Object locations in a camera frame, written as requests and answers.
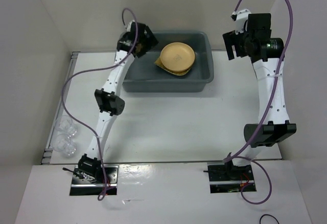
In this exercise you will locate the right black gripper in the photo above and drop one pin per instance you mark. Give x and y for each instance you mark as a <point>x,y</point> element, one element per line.
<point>230,38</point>

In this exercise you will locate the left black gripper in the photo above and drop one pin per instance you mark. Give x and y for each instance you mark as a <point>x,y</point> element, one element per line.
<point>152,41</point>

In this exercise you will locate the woven bamboo tray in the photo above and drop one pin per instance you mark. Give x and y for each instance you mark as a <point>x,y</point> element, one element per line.
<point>159,63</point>

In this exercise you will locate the yellow bear plate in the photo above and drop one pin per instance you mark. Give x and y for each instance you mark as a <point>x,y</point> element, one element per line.
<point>178,73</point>
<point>177,57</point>

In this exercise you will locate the clear glass cup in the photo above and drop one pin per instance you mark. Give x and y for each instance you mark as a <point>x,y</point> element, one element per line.
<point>64,145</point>
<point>66,125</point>

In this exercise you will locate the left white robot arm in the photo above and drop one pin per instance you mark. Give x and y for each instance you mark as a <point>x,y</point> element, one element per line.
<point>111,105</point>

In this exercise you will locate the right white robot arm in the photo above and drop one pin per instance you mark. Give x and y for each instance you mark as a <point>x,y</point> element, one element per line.
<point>274,125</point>

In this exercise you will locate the grey plastic bin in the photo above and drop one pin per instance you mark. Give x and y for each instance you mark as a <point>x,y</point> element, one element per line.
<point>144,76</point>

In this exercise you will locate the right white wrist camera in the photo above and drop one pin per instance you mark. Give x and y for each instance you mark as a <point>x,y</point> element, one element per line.
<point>240,18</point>

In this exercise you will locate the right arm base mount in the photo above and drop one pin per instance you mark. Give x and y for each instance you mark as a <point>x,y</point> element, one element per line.
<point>228,178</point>

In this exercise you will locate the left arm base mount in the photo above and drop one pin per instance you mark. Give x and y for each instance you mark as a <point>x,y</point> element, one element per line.
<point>86,185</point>

